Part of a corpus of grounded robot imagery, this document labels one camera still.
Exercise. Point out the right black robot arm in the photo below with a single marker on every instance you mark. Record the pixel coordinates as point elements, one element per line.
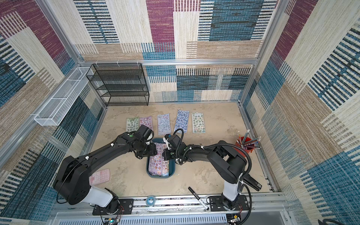
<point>231,162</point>

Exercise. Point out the blue tape roll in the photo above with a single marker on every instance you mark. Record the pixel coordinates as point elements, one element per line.
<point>150,201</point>

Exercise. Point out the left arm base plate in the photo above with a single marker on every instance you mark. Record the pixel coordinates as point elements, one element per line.
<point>125,206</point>

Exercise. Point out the light blue sticker sheet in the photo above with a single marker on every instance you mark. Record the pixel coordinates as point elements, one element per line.
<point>163,122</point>

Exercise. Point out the pink calculator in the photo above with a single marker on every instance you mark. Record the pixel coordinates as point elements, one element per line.
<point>99,177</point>

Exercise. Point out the teal plastic storage box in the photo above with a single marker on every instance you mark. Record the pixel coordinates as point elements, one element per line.
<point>171,162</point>

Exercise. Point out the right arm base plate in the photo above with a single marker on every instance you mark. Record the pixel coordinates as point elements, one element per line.
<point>218,204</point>

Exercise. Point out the white wire mesh basket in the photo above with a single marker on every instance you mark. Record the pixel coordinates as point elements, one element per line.
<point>55,110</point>

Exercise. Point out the lilac character sticker sheet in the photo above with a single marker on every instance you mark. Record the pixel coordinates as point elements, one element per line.
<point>157,166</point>

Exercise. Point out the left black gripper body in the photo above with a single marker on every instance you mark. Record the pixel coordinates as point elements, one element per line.
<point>149,150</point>

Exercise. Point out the pink purple sticker sheet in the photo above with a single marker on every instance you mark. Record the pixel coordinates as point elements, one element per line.
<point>147,121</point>

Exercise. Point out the black marker pen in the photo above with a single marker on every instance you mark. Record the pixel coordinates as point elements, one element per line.
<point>206,208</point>

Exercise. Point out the white green frog sticker sheet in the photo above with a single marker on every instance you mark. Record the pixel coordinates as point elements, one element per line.
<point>198,125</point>

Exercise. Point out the white cable duct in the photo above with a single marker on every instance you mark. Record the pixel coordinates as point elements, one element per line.
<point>204,219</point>

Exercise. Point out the red pencil cup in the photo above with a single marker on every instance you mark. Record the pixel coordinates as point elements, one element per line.
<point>248,144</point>

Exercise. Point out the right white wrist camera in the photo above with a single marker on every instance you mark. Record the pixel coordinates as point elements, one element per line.
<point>165,139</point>

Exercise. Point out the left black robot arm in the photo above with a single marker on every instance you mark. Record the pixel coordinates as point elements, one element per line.
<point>72,181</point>

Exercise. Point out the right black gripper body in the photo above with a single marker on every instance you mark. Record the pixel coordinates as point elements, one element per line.
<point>168,153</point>

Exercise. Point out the penguin sticker sheet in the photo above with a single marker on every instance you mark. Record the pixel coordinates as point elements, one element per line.
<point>182,120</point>

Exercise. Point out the black wire mesh shelf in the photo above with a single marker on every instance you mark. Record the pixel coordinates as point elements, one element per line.
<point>119,84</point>

